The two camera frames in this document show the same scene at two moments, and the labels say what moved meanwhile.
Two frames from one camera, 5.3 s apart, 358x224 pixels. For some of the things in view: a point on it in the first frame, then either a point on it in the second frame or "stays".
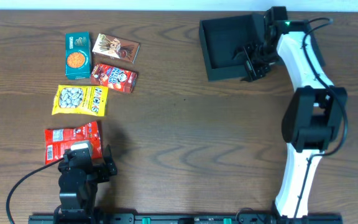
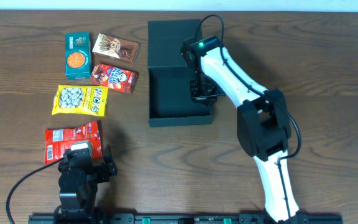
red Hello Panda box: [112, 78] stays
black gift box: [221, 37] to [170, 103]
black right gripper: [257, 62] to [202, 94]
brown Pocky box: [116, 48] stays
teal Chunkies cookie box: [78, 55] stays
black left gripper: [101, 171] stays
